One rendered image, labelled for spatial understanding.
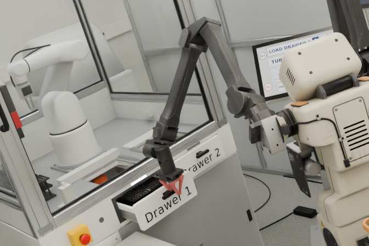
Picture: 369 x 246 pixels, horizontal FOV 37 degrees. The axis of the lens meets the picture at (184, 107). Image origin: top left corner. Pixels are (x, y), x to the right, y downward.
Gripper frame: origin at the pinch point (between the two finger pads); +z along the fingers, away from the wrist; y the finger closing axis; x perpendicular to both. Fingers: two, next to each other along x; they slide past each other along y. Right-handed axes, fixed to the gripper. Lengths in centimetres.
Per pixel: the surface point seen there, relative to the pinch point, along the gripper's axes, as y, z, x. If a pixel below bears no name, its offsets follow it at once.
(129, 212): 11.8, 2.4, 15.5
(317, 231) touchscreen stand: 28, 85, -101
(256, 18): 87, -30, -158
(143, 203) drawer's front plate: 2.9, -2.2, 13.7
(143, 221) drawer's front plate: 2.9, 4.0, 16.2
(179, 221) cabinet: 19.1, 22.9, -9.5
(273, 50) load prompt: 18, -27, -92
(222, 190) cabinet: 19.0, 22.1, -36.8
